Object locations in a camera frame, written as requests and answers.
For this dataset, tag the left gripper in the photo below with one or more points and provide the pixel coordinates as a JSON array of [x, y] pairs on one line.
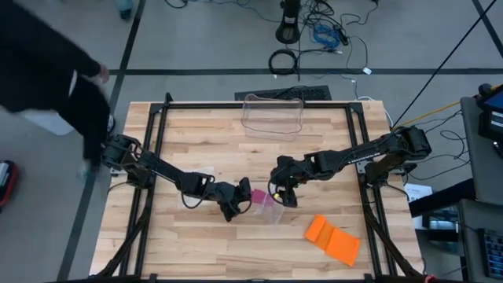
[[226, 196]]

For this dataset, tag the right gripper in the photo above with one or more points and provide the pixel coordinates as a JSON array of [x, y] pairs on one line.
[[294, 171]]

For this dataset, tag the pink elastic bandage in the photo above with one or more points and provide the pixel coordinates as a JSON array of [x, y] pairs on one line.
[[261, 196]]

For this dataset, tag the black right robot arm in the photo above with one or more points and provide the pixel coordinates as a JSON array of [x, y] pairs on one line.
[[353, 155]]

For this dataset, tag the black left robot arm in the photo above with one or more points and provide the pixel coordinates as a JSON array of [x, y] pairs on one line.
[[157, 169]]

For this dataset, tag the orange elastic bandage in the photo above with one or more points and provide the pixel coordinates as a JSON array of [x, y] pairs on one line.
[[338, 243]]

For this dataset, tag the clear plastic bin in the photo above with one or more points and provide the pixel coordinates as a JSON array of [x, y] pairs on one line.
[[271, 118]]

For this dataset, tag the black keyboard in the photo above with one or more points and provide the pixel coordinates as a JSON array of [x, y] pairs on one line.
[[314, 93]]

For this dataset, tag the white paper sheet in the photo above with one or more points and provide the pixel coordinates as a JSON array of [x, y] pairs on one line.
[[418, 192]]

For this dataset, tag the black floor stand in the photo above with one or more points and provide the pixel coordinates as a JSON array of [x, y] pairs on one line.
[[288, 31]]

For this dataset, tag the black power strip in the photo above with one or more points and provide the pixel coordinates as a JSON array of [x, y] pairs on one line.
[[342, 37]]

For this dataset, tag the person's hand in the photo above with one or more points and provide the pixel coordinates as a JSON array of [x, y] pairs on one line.
[[103, 73]]

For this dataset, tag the grey desk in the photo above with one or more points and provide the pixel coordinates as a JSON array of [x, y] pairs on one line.
[[479, 165]]

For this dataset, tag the white trash bin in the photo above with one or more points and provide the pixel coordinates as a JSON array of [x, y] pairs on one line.
[[51, 123]]

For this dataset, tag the black keypad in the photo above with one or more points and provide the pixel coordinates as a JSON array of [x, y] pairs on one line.
[[495, 251]]

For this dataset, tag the black monitor device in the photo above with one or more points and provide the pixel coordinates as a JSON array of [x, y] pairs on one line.
[[491, 118]]

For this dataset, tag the red and black case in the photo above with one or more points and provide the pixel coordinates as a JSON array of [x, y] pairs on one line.
[[9, 184]]

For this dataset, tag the person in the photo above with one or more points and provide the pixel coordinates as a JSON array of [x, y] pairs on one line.
[[39, 59]]

